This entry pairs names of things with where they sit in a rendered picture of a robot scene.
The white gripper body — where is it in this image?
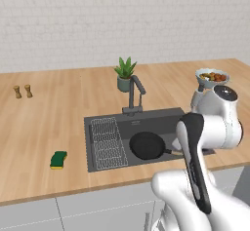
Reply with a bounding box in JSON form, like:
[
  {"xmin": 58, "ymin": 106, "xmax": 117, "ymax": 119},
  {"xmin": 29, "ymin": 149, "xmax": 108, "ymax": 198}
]
[{"xmin": 189, "ymin": 90, "xmax": 211, "ymax": 113}]

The dark grey sink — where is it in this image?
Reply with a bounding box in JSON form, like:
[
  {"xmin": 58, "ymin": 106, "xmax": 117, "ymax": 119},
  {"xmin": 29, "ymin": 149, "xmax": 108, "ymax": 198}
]
[{"xmin": 83, "ymin": 106, "xmax": 216, "ymax": 173}]

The black frying pan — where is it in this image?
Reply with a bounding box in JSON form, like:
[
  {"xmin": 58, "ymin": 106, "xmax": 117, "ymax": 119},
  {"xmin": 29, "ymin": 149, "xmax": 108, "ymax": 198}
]
[{"xmin": 128, "ymin": 131, "xmax": 186, "ymax": 161}]

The green and yellow sponge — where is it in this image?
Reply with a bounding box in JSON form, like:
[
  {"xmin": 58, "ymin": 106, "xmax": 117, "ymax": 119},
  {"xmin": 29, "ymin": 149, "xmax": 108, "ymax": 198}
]
[{"xmin": 49, "ymin": 150, "xmax": 68, "ymax": 171}]

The bowl of fruit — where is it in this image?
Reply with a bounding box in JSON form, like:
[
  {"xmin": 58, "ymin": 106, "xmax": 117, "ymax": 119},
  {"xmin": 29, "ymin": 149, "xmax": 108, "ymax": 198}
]
[{"xmin": 194, "ymin": 67, "xmax": 231, "ymax": 93}]

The dark grey tap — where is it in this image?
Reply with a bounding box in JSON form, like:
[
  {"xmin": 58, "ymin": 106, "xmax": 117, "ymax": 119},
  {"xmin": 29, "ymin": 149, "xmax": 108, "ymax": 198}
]
[{"xmin": 121, "ymin": 74, "xmax": 147, "ymax": 118}]

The green plant in grey pot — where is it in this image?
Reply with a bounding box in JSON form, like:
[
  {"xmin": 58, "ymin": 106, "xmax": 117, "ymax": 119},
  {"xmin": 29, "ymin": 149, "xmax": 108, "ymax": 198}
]
[{"xmin": 113, "ymin": 56, "xmax": 139, "ymax": 94}]

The grey cupboard front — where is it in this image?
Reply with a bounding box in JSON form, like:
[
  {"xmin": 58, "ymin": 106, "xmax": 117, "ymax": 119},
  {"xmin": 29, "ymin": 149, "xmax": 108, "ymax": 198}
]
[
  {"xmin": 54, "ymin": 181, "xmax": 164, "ymax": 231},
  {"xmin": 0, "ymin": 197, "xmax": 63, "ymax": 231},
  {"xmin": 208, "ymin": 166, "xmax": 250, "ymax": 208}
]

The wooden shaker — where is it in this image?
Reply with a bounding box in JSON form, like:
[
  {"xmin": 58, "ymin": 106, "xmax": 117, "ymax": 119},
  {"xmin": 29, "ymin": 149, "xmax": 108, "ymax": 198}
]
[
  {"xmin": 12, "ymin": 85, "xmax": 23, "ymax": 100},
  {"xmin": 23, "ymin": 84, "xmax": 34, "ymax": 99}
]

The wire rack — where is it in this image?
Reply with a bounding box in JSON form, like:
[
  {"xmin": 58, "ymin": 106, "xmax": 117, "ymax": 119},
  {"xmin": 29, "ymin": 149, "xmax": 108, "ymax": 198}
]
[{"xmin": 89, "ymin": 116, "xmax": 129, "ymax": 171}]

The grey cupboard handle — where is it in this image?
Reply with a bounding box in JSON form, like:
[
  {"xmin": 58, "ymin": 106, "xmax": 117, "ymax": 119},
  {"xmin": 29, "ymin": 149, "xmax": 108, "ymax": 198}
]
[{"xmin": 144, "ymin": 211, "xmax": 152, "ymax": 231}]

